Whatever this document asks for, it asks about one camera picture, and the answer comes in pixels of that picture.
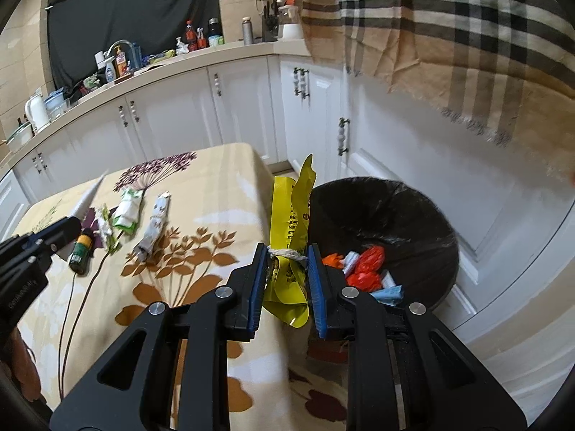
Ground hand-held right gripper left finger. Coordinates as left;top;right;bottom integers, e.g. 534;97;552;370
49;242;270;431

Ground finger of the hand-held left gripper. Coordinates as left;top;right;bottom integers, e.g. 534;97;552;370
0;216;83;263

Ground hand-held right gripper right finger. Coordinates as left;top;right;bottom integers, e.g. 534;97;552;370
307;243;527;431

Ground large white tube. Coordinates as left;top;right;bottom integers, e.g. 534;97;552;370
58;170;111;261

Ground orange plastic bag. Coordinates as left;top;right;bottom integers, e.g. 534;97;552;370
322;246;387;292

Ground yellow plastic wrapper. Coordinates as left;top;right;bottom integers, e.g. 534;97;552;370
262;153;317;328

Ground black trash bin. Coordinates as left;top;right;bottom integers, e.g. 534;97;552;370
308;178;460;315

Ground green bottle with yellow label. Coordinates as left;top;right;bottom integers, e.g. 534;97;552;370
68;232;95;274

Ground crumpled white sachet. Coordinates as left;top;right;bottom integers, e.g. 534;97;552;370
92;204;122;252

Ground white green wrapper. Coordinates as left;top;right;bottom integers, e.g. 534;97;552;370
111;189;145;236

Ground silver patterned tube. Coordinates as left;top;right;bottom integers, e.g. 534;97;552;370
135;192;172;262

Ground steel pot with lid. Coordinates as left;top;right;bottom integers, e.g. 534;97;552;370
4;122;34;151

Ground white kettle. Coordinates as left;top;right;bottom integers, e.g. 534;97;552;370
24;94;49;132

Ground stacked plastic containers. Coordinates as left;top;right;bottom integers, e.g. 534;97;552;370
45;90;70;120

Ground white cleaner bottle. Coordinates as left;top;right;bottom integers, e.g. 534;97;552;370
94;51;118;84

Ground white kitchen cabinets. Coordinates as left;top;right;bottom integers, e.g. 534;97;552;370
0;51;575;369

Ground orange dish soap bottle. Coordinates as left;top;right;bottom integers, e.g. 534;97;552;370
113;46;129;78

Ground steel faucet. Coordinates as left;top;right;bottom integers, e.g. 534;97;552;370
109;40;135;73

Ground black curtain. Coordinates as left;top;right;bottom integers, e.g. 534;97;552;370
45;0;223;93

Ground white blender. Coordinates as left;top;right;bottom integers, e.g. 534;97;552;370
276;0;306;40

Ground black knife block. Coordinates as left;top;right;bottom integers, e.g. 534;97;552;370
261;0;280;42

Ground plaid cloth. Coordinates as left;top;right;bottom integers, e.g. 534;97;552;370
301;0;575;180

